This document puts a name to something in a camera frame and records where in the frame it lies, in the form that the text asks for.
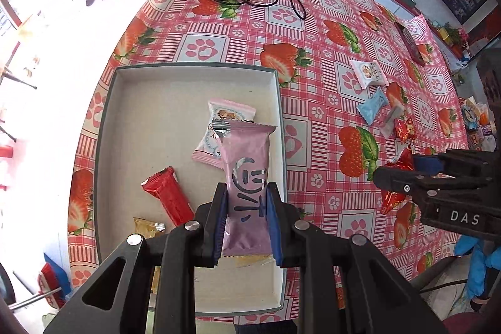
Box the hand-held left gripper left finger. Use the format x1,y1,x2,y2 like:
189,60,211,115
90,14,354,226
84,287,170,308
43,182,228,334

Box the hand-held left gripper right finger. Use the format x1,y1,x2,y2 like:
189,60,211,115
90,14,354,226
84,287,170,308
266,181,449,334

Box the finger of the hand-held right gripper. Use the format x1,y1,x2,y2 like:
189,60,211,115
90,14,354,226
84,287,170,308
374,167,484,209
411,150,501,182

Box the red gold-print snack packet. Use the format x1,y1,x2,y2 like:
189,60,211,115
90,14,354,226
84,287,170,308
379,148,413,215

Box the small red candy packet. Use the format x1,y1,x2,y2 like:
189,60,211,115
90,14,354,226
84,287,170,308
393,117,419,145

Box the clear snack packet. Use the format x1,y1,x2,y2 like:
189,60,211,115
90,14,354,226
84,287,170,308
379,105,405,139

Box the light blue snack packet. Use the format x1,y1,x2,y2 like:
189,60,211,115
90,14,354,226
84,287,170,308
357,87,389,125

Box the white brown-print snack packet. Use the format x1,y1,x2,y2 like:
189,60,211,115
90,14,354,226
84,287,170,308
349,59,389,90

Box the grey shallow tray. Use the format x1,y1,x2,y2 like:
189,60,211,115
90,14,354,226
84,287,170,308
93,64,286,316

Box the person's right hand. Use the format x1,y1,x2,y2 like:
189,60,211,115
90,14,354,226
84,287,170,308
454,234,492,299

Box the golden snack packet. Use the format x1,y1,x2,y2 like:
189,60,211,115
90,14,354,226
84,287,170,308
225,254,275,270
132,217,167,241

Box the plain red snack packet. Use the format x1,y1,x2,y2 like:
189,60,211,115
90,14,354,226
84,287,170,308
141,167,195,227

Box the colourful packet pile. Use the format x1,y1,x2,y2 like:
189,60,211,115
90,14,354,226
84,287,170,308
458,95,499,152

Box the pink and white snack packet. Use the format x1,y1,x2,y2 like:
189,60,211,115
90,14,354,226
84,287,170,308
192,98,257,168

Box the dark smartphone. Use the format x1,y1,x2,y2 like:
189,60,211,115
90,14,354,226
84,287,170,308
393,21,431,66

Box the small potted flowers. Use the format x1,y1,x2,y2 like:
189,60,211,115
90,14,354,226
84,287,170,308
438,25,470,48

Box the red striped object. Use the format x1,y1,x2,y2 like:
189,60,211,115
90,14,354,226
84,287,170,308
37,263,68,309

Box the red checked strawberry tablecloth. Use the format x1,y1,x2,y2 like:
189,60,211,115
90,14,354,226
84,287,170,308
67,0,470,319

